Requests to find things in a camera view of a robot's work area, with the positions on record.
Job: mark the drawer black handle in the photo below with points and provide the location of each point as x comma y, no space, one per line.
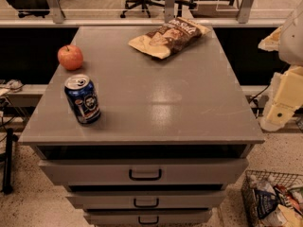
148,220
145,176
146,203

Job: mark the brown chip bag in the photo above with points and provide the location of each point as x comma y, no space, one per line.
170,38

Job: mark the yellow snack bag in basket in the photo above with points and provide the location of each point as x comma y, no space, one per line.
289,218

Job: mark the bottom drawer black handle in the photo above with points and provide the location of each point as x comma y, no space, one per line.
148,220

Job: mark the wire basket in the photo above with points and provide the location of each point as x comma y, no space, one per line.
265,181

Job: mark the red snack bag in basket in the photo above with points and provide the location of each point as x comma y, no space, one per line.
286,198

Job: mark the top drawer black handle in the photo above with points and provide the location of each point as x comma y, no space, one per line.
145,176

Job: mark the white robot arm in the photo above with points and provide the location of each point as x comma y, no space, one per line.
291,38

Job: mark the black stand left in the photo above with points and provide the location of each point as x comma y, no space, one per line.
7,188

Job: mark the red apple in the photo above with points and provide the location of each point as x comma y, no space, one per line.
70,57

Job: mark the blue snack bag in basket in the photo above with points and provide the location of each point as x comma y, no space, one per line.
266,203

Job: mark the middle drawer black handle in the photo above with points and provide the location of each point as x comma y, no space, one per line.
146,203

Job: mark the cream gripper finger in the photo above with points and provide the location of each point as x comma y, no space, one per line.
285,98
271,42

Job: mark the blue pepsi can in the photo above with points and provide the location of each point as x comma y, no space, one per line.
82,98

